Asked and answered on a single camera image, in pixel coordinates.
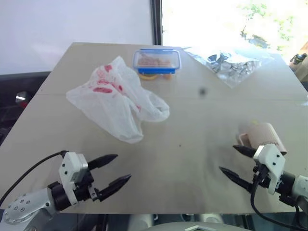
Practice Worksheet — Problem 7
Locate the beige mug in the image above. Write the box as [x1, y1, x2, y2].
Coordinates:
[238, 122, 288, 156]

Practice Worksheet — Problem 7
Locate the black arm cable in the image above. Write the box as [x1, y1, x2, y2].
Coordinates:
[250, 166, 308, 229]
[0, 150, 69, 205]

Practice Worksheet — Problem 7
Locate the clear bag with silver packets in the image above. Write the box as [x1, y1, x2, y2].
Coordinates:
[184, 46, 263, 89]

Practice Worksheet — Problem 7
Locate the black window post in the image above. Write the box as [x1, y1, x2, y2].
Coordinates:
[150, 0, 165, 45]

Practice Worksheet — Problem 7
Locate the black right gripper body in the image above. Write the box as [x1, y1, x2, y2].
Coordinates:
[251, 160, 272, 191]

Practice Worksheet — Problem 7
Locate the small black gadget outside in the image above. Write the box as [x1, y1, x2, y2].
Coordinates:
[289, 52, 308, 65]

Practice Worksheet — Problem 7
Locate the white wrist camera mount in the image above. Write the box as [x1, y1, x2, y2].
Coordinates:
[253, 145, 286, 195]
[58, 151, 89, 206]

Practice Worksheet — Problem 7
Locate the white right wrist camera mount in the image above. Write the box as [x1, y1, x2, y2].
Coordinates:
[253, 145, 286, 195]

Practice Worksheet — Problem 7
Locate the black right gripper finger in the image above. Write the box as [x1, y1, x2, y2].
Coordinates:
[218, 166, 255, 192]
[232, 144, 257, 158]

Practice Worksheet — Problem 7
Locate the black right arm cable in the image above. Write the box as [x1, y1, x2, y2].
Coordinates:
[250, 166, 308, 229]

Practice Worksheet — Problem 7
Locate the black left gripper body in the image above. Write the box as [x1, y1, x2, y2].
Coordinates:
[73, 165, 101, 204]

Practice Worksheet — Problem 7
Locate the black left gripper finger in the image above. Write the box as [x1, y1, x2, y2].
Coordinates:
[97, 174, 132, 203]
[87, 154, 119, 170]

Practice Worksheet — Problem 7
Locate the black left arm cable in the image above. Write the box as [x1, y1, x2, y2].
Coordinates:
[0, 150, 69, 205]

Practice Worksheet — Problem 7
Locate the grey robot torso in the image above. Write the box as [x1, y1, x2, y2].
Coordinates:
[128, 212, 247, 231]

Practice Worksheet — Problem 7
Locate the white red-printed plastic bag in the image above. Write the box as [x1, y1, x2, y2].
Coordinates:
[66, 55, 170, 144]

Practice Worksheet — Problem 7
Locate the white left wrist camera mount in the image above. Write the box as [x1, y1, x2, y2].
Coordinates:
[58, 151, 89, 206]

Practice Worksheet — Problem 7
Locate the yellow rubber band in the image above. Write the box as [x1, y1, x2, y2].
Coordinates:
[139, 73, 158, 81]

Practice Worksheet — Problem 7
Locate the clear blue-lidded food container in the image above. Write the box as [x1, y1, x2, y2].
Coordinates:
[132, 49, 181, 76]

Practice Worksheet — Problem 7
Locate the dark furniture beside table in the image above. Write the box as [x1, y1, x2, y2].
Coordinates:
[0, 70, 51, 147]

